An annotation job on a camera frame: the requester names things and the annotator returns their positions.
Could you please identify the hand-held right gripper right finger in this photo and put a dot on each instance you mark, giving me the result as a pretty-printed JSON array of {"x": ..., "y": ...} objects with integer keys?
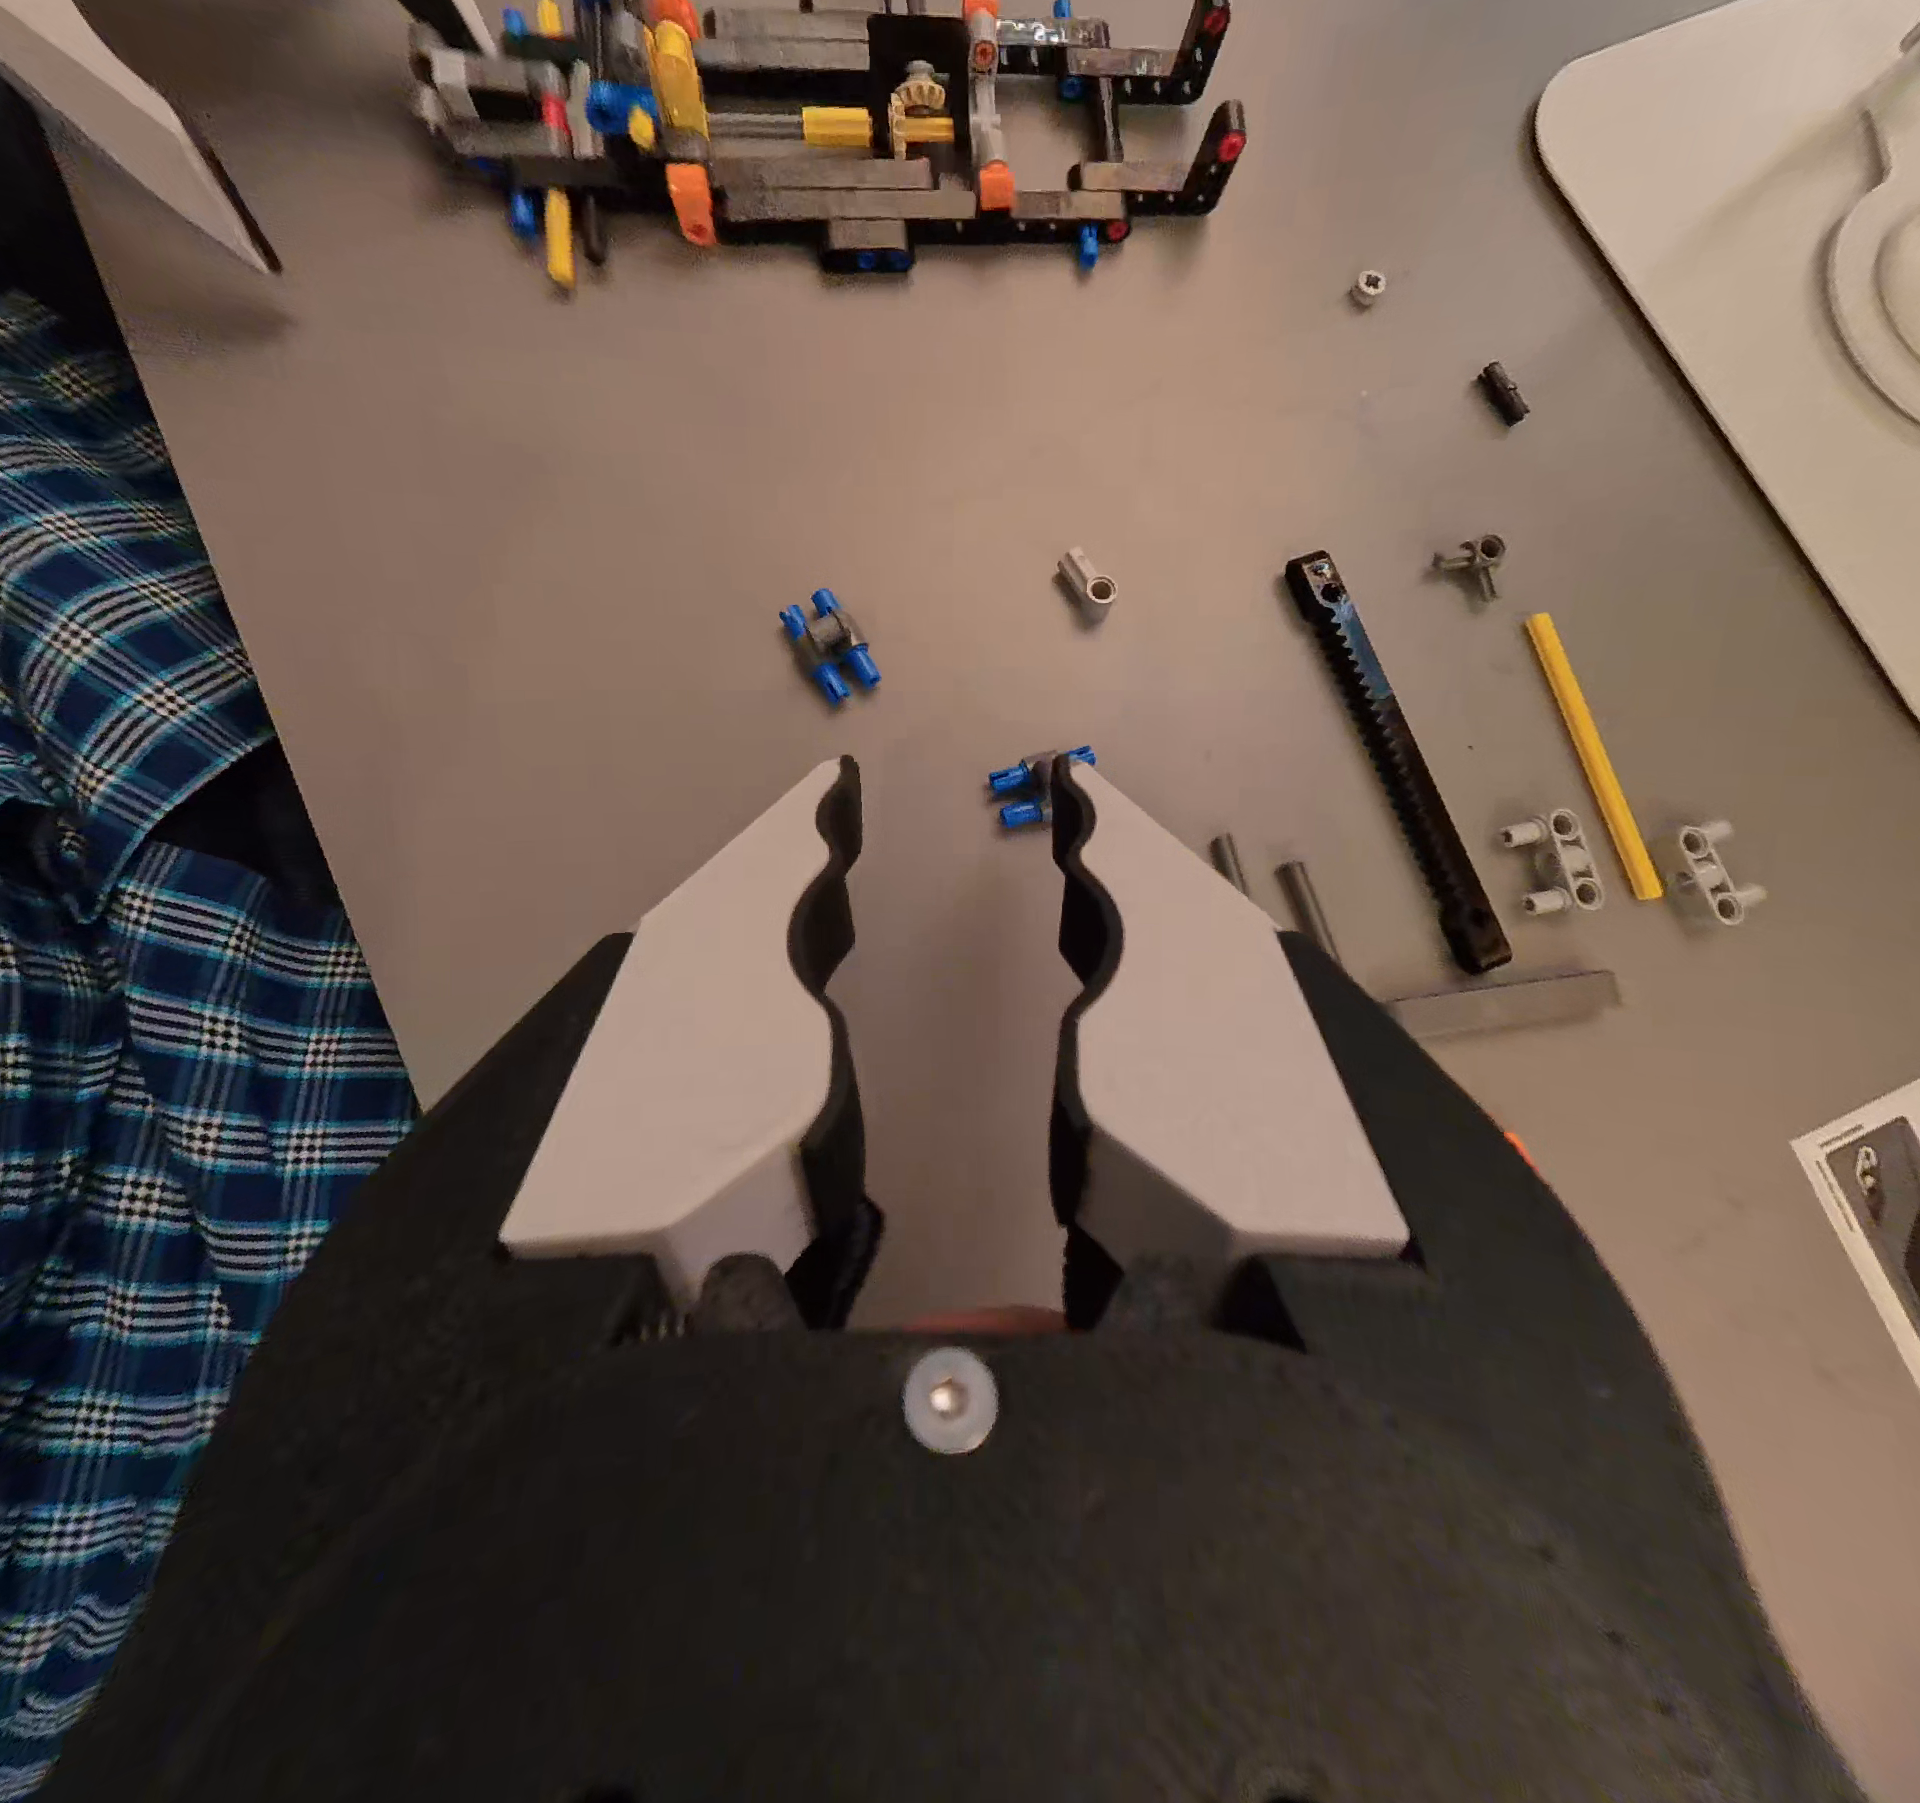
[{"x": 1246, "y": 1084}]

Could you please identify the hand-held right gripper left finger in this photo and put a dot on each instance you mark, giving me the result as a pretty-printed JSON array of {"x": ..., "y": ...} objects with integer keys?
[{"x": 675, "y": 1084}]

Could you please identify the grey connector with blue pins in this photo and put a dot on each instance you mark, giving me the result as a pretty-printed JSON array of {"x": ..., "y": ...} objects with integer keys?
[
  {"x": 830, "y": 645},
  {"x": 1021, "y": 780}
]

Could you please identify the lego car chassis assembly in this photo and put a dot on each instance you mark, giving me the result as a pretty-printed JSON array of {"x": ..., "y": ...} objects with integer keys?
[{"x": 780, "y": 176}]

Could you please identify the dark grey lego beam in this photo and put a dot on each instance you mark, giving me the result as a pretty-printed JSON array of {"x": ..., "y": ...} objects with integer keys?
[{"x": 1500, "y": 1007}]

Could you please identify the black lego gear rack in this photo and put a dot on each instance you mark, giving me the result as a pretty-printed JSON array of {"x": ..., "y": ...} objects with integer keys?
[{"x": 1404, "y": 785}]

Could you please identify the yellow lego axle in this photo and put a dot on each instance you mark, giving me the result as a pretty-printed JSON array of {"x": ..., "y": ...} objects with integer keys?
[{"x": 1592, "y": 758}]

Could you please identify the light grey lego connector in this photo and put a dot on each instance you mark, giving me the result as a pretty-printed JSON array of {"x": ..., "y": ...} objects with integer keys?
[{"x": 1088, "y": 583}]

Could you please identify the dark grey lego cross connector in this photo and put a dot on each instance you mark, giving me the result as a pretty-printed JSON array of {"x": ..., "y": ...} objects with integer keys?
[{"x": 1478, "y": 565}]

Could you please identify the lego sticker sheet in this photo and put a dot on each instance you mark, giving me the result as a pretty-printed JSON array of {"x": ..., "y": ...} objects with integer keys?
[{"x": 1868, "y": 1232}]

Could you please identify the small black lego pin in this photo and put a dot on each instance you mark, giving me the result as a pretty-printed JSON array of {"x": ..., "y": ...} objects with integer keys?
[{"x": 1503, "y": 395}]

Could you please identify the dark grey axle pin pair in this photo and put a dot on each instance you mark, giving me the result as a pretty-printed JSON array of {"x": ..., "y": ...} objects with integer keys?
[
  {"x": 1307, "y": 910},
  {"x": 1231, "y": 868}
]

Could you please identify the light grey double pin connector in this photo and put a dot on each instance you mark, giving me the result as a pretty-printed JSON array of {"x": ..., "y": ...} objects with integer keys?
[
  {"x": 1560, "y": 859},
  {"x": 1711, "y": 874}
]

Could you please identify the person in blue plaid shirt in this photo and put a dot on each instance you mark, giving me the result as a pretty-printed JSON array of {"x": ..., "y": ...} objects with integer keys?
[{"x": 149, "y": 1008}]

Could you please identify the white rounded base board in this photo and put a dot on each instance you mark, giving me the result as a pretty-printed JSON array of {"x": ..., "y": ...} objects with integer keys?
[{"x": 1680, "y": 258}]

